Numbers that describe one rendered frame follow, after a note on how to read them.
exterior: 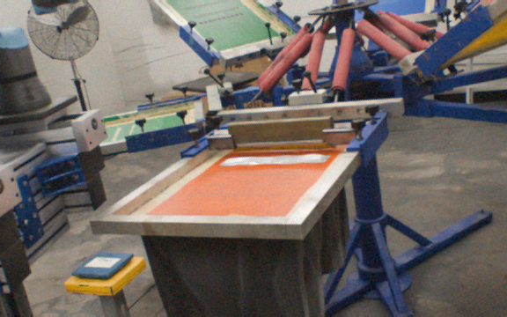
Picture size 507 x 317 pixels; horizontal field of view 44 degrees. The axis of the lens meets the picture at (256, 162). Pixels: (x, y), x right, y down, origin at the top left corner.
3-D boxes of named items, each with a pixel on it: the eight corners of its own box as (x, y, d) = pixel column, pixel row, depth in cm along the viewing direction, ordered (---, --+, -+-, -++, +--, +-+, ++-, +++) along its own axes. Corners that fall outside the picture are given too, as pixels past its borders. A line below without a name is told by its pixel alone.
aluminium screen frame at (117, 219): (303, 239, 135) (300, 224, 134) (92, 233, 161) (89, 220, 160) (385, 131, 202) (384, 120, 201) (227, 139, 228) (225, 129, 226)
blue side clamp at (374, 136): (365, 167, 176) (362, 143, 174) (348, 167, 178) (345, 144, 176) (388, 135, 202) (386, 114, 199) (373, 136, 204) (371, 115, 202)
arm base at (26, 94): (-13, 118, 175) (-24, 83, 172) (15, 105, 189) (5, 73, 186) (35, 111, 172) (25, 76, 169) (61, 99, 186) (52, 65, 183)
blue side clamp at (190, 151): (197, 172, 200) (193, 151, 198) (184, 172, 203) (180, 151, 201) (237, 142, 226) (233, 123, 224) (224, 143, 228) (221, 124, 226)
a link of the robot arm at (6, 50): (10, 78, 169) (-5, 28, 165) (-19, 80, 177) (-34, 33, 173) (46, 68, 178) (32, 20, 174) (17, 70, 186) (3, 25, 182)
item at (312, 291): (318, 370, 160) (292, 219, 147) (305, 368, 161) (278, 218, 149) (363, 280, 199) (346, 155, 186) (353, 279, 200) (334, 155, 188)
